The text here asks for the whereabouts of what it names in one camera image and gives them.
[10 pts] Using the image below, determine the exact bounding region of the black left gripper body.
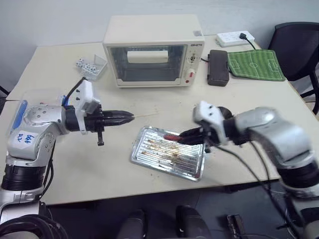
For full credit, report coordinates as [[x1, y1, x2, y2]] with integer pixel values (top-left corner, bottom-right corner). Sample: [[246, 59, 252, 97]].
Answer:
[[83, 104, 112, 147]]

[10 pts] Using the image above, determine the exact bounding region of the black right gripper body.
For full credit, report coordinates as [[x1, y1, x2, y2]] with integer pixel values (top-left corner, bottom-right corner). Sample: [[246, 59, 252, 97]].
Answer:
[[199, 120, 221, 148]]

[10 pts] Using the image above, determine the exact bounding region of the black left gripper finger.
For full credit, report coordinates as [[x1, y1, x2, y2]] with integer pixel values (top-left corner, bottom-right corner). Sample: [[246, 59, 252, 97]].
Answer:
[[103, 117, 135, 127], [103, 110, 136, 120]]

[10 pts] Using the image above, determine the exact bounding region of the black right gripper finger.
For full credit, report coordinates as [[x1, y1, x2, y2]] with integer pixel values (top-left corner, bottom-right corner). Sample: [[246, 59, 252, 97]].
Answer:
[[179, 126, 204, 137], [177, 135, 206, 146]]

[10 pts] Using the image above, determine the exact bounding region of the thin wooden skewer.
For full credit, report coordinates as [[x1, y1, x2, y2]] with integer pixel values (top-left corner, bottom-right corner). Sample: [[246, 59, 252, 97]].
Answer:
[[129, 113, 160, 119]]

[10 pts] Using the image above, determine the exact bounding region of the silver ribbed baking tray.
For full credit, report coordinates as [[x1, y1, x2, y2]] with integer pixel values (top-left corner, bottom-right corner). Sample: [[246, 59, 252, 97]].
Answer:
[[129, 126, 206, 183]]

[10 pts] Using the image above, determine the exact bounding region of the clear plastic cup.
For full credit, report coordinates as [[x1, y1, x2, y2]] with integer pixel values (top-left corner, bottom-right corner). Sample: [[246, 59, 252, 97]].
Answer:
[[9, 88, 70, 130]]

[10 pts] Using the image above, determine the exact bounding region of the clear box with dice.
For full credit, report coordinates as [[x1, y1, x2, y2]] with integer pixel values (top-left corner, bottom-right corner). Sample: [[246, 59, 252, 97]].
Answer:
[[75, 54, 109, 82]]

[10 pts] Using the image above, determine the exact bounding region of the black rectangular case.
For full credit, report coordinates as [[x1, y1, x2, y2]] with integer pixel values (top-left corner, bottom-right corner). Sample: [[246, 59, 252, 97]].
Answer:
[[206, 49, 230, 87]]

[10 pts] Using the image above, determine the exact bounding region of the cream toaster oven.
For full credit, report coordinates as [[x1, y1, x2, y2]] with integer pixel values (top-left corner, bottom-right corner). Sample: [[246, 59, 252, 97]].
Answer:
[[102, 14, 206, 89]]

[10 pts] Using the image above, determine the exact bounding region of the dark rounded shape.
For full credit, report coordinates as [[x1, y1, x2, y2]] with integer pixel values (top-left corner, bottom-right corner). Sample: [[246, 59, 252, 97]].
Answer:
[[175, 205, 213, 239], [116, 208, 148, 239]]

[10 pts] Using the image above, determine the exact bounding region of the green soccer field mat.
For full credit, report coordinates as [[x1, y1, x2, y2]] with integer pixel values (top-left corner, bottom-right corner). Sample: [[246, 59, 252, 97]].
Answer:
[[227, 49, 287, 83]]

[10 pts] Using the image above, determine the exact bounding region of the dark rectangular floor object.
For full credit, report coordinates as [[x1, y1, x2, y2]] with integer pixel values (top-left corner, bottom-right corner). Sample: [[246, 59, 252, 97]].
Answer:
[[226, 213, 251, 239]]

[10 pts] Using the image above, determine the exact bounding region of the white power strip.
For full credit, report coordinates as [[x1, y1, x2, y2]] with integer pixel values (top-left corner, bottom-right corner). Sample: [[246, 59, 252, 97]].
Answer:
[[215, 30, 256, 48]]

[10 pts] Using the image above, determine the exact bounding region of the black office chair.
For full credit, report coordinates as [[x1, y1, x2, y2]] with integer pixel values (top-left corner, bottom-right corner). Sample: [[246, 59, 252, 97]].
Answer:
[[267, 21, 319, 113]]

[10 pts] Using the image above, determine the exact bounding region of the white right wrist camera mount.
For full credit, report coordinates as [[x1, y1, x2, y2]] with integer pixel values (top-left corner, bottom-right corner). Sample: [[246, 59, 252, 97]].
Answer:
[[192, 100, 229, 146]]

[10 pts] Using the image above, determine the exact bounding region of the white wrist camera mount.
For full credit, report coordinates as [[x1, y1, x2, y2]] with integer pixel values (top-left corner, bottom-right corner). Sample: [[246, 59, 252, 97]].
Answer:
[[65, 79, 102, 135], [192, 100, 229, 146]]

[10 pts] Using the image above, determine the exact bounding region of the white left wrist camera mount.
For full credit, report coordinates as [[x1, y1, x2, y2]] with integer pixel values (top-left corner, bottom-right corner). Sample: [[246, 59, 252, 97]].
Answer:
[[65, 79, 102, 135]]

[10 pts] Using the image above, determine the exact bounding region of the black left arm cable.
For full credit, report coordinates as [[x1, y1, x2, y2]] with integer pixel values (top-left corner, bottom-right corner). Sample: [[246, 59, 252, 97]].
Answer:
[[65, 77, 87, 101]]

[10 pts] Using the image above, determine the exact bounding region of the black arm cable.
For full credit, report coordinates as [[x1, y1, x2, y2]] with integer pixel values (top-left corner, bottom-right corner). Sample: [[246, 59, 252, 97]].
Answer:
[[205, 139, 304, 239], [65, 77, 87, 101]]

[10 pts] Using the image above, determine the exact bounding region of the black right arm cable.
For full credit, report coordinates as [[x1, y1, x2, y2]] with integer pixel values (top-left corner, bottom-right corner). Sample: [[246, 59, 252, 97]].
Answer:
[[205, 139, 304, 239]]

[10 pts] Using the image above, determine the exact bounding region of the black plug with cable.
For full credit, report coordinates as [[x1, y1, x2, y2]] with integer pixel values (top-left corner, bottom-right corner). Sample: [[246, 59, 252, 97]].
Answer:
[[239, 32, 258, 51]]

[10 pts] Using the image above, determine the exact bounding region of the black cable bundle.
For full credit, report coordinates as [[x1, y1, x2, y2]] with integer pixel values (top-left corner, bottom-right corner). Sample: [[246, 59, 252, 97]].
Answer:
[[0, 213, 68, 239]]

